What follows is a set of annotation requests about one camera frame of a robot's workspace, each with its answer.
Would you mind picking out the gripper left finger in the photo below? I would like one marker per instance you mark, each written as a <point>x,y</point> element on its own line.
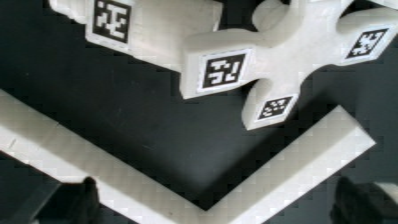
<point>63,203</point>

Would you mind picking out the white cross-shaped table base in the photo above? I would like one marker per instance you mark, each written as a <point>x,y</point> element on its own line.
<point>310,35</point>

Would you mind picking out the white round table top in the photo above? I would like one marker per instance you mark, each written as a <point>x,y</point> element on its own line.
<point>143,26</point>

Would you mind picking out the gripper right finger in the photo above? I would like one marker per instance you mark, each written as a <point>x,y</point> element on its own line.
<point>365,203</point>

